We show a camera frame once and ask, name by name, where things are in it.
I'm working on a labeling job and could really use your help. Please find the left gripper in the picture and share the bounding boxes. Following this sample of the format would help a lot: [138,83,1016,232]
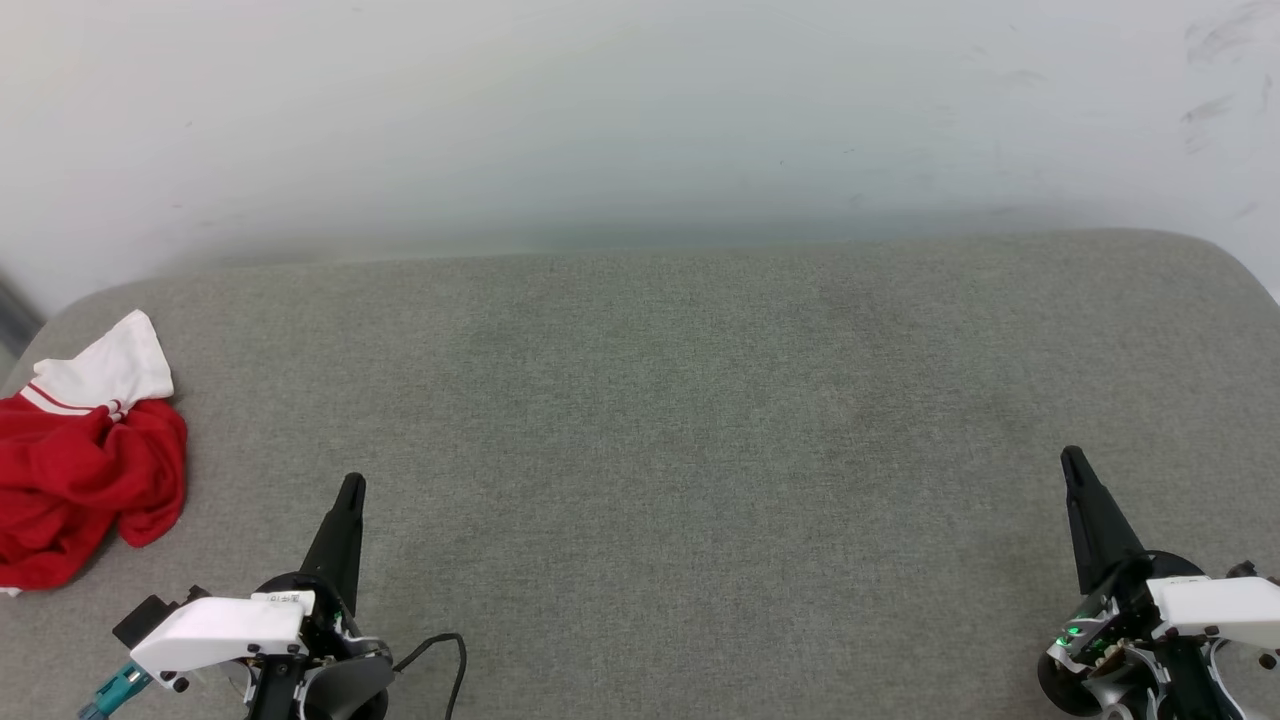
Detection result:
[245,473,396,720]

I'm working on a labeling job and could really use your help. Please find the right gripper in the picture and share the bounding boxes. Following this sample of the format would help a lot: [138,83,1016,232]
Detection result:
[1037,446,1280,720]

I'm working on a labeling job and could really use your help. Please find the red and white shirt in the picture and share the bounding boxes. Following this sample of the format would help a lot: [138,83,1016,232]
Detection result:
[0,309,189,598]

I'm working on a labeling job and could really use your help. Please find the grey fabric sofa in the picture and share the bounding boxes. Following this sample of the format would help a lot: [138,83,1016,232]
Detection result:
[0,228,1280,720]

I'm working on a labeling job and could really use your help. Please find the thin black cable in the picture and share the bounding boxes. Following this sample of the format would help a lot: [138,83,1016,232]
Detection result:
[393,632,469,720]

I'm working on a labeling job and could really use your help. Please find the left teal cable connector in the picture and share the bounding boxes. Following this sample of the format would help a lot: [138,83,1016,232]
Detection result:
[78,663,153,720]

